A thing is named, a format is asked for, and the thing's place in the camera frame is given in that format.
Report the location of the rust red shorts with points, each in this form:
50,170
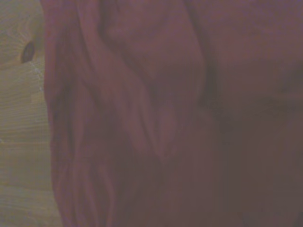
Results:
177,113

